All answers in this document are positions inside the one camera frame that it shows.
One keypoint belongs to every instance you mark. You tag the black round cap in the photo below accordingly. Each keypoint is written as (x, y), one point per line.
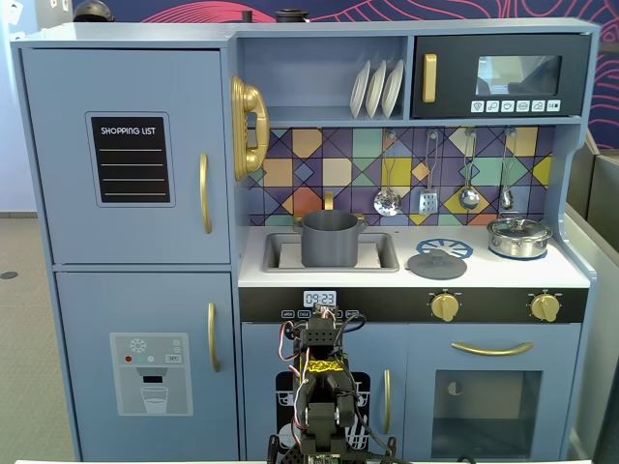
(290, 16)

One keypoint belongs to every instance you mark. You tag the shiny steel pot lid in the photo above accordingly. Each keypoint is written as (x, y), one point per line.
(520, 228)

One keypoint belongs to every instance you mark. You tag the gray toy sink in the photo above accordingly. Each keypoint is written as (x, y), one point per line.
(387, 251)

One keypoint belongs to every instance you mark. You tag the yellow tape label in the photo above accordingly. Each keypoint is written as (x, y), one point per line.
(326, 365)

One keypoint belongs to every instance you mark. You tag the black microwave door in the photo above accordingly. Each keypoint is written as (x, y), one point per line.
(454, 48)

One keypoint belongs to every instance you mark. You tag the steel slotted spatula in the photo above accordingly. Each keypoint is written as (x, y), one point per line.
(428, 202)

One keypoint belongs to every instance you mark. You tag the small steel spoon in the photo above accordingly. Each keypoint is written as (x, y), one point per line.
(506, 198)

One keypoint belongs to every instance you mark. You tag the steel ladle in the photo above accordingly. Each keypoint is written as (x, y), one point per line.
(469, 197)

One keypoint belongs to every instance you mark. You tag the dark gray plastic pot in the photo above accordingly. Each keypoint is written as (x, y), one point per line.
(329, 241)

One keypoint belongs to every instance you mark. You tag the small wrist camera board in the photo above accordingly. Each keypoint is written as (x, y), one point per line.
(323, 309)

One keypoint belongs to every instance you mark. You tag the blue toy kitchen unit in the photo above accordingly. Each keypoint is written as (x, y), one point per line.
(145, 290)

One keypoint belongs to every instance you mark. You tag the gold stove knob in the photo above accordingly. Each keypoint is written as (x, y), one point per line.
(445, 306)
(545, 306)

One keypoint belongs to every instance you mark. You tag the white plate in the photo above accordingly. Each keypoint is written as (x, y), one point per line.
(376, 89)
(359, 92)
(392, 87)

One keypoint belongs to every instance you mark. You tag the fridge door with shopping list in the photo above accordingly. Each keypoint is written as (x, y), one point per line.
(58, 145)

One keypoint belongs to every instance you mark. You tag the small black cylinder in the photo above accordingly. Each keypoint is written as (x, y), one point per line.
(247, 16)

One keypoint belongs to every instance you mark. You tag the gold toy faucet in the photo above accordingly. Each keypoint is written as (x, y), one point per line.
(329, 200)

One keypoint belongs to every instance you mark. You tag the light blue desk divider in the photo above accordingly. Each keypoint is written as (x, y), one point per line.
(580, 299)

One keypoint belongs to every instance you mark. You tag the black dome object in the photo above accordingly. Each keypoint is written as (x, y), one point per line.
(92, 10)

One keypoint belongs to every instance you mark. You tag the blue oven door with window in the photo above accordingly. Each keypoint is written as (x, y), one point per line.
(425, 348)

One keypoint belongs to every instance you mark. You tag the blue dishwasher door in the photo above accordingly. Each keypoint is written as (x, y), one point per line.
(261, 353)

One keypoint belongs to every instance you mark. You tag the gold toy telephone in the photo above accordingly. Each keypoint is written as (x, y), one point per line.
(249, 101)

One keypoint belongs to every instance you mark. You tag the fridge door with ice dispenser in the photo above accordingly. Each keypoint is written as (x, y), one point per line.
(87, 299)

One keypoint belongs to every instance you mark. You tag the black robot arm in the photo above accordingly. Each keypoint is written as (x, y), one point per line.
(324, 411)

